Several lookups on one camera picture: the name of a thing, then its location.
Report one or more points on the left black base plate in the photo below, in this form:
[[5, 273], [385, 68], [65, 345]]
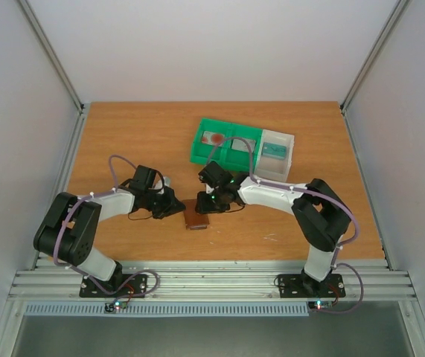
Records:
[[95, 288]]

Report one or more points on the aluminium frame post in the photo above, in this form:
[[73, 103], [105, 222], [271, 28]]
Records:
[[32, 19], [399, 8]]

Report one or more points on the brown leather card holder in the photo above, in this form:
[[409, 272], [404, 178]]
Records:
[[194, 221]]

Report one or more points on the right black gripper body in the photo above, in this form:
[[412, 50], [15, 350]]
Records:
[[203, 201]]

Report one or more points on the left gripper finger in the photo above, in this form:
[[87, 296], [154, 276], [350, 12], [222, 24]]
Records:
[[175, 202], [172, 210]]

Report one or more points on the aluminium front rail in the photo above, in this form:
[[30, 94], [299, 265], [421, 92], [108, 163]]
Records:
[[235, 280]]

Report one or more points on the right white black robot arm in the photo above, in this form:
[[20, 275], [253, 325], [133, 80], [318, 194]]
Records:
[[321, 215]]

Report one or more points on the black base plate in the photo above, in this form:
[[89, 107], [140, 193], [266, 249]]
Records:
[[294, 286], [95, 288]]

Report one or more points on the white plastic bin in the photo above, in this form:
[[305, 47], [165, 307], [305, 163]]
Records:
[[270, 168]]

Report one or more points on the right controller board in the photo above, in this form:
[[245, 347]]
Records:
[[320, 305]]

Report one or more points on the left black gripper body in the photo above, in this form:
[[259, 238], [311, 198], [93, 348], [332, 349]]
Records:
[[159, 204]]

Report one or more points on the controller board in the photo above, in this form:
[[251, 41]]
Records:
[[117, 306], [320, 305]]

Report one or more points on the teal card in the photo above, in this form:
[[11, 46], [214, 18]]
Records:
[[272, 150]]

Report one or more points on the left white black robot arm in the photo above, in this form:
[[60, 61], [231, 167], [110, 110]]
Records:
[[68, 230]]

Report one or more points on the right aluminium frame post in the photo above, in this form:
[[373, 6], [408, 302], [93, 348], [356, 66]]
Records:
[[399, 8]]

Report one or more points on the grey silver card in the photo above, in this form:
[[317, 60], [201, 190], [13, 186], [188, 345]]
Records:
[[243, 144]]

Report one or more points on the left aluminium frame post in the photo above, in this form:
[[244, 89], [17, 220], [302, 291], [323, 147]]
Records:
[[32, 19]]

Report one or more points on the grey slotted cable duct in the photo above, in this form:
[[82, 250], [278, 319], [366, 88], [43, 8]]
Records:
[[168, 309]]

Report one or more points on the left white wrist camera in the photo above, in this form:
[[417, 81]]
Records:
[[161, 184]]

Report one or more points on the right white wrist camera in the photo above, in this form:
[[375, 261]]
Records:
[[208, 188]]

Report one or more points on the green bin middle compartment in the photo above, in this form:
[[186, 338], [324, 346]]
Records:
[[240, 161]]

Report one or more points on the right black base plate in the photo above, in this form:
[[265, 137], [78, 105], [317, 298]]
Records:
[[294, 286]]

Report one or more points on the card with red circles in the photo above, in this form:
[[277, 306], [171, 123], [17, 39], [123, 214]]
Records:
[[211, 138]]

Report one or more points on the left controller board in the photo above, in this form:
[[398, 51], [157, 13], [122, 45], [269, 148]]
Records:
[[117, 306]]

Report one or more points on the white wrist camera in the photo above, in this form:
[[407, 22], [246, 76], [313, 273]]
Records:
[[161, 184], [208, 188]]

